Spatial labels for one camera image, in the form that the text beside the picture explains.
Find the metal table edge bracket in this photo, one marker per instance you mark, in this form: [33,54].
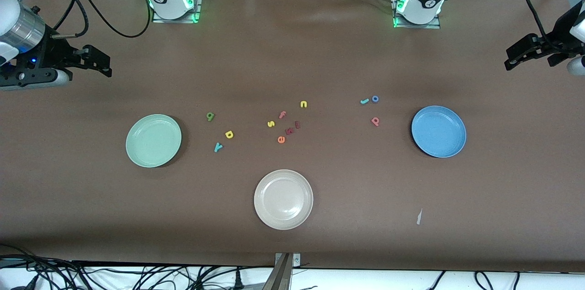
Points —
[296,260]

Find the pink foam letter d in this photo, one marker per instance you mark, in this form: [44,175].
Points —
[376,122]

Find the beige plate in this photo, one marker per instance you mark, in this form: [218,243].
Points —
[283,199]

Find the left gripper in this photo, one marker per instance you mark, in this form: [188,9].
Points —
[554,41]

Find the grey support beam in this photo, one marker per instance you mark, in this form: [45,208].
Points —
[279,276]

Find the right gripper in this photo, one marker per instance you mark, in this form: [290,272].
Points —
[49,53]

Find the white tape scrap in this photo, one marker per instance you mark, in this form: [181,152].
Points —
[419,218]

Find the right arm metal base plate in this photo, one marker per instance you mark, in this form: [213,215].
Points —
[197,11]

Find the green plate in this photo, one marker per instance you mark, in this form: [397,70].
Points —
[153,140]

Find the teal foam letter y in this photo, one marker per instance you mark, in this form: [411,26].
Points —
[218,147]

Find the blue plate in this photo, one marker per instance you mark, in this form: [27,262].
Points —
[438,131]

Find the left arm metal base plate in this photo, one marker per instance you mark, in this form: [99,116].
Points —
[436,26]

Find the green foam letter g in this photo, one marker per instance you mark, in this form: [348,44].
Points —
[210,118]

